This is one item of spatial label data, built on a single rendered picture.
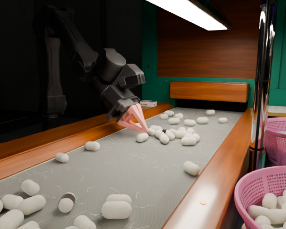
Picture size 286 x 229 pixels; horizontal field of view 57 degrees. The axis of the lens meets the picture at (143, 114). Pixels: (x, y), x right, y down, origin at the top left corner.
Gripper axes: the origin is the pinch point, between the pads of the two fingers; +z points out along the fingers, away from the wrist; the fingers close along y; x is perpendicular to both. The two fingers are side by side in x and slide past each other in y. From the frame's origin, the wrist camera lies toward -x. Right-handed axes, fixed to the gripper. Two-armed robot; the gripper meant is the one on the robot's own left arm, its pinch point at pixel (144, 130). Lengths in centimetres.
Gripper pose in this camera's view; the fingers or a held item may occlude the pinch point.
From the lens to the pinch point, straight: 69.3
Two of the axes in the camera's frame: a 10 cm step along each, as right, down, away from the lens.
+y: 4.5, -1.7, 8.8
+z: 6.8, 7.0, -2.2
